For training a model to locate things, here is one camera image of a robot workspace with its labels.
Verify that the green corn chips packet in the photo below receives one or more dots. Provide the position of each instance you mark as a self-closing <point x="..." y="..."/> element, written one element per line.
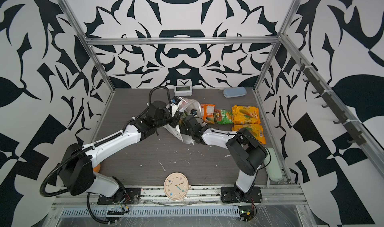
<point x="223" y="117"/>

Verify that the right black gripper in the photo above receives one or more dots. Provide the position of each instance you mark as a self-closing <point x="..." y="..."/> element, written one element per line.
<point x="183" y="127"/>

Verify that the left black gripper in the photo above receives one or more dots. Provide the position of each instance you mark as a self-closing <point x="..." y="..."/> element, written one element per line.
<point x="175" y="118"/>

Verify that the patterned paper gift bag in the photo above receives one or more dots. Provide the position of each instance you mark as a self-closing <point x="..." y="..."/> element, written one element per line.
<point x="181" y="108"/>

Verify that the pale green glasses case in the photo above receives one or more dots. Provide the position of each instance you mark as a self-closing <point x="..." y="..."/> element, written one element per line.
<point x="272" y="166"/>

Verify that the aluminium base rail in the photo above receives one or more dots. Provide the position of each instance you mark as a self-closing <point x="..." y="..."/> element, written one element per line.
<point x="181" y="206"/>

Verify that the round beige wall clock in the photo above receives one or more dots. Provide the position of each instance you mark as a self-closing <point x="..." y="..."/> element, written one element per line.
<point x="176" y="186"/>

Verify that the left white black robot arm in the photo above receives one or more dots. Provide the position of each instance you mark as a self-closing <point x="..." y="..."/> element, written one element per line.
<point x="77" y="171"/>

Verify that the black wall hook rack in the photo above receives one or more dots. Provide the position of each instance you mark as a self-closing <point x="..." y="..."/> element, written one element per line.
<point x="334" y="103"/>

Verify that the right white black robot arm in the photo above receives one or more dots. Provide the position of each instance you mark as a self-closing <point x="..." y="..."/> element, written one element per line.
<point x="247" y="152"/>

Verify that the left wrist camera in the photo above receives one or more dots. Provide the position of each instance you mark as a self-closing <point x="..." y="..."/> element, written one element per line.
<point x="174" y="105"/>

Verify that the white digital clock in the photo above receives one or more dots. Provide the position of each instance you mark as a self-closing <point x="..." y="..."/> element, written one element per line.
<point x="183" y="90"/>

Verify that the yellow snack packet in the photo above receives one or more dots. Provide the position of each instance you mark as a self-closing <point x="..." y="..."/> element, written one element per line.
<point x="245" y="115"/>
<point x="255" y="129"/>

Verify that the blue-grey glasses case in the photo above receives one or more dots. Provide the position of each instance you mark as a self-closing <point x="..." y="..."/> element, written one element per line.
<point x="234" y="92"/>

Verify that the orange snack packet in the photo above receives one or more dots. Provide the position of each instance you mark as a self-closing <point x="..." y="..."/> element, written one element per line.
<point x="208" y="113"/>

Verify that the orange fish plush toy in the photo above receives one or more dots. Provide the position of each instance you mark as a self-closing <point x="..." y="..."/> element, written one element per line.
<point x="97" y="168"/>

